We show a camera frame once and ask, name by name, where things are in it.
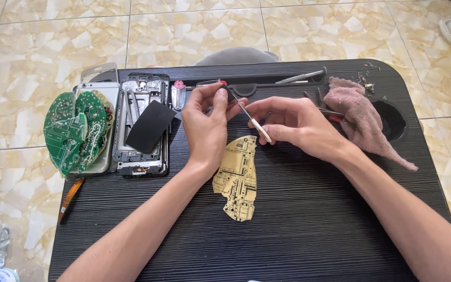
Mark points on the disassembled grey phone frame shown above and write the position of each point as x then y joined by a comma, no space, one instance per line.
143,88

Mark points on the grey fabric lump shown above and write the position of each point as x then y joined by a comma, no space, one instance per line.
237,57

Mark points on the small metal scraps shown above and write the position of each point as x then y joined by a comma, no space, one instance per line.
366,83

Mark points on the yellow circuit board piece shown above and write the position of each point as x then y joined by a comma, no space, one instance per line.
237,180

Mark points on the person's right fingers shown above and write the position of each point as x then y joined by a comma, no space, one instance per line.
266,107

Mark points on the large green circuit board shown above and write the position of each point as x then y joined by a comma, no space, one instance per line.
64,135

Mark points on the silver phone back cover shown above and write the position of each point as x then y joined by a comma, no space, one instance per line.
108,92

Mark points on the metal tweezers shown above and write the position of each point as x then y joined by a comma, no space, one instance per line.
130,105

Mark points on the clear lighter red top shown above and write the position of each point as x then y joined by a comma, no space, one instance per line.
210,82

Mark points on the clear phone screen glass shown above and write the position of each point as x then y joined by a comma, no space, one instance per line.
100,72

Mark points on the black tweezers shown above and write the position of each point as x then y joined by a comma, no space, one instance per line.
313,98

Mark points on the silver pen tool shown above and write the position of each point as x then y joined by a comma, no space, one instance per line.
302,76

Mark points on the clear lighter pink top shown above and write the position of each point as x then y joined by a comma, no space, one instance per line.
178,96

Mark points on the person's left hand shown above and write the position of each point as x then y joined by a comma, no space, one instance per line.
204,129

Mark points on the yellowish round circuit board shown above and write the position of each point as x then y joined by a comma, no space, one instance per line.
109,111

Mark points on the pink cloth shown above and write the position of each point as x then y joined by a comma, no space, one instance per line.
356,117

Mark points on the round green circuit board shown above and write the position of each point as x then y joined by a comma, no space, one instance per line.
92,117

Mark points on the small black piece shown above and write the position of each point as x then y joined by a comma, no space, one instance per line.
229,94

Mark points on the black rectangular sheet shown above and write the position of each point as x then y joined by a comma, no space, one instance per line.
149,127

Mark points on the person's right hand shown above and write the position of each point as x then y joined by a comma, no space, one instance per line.
307,125

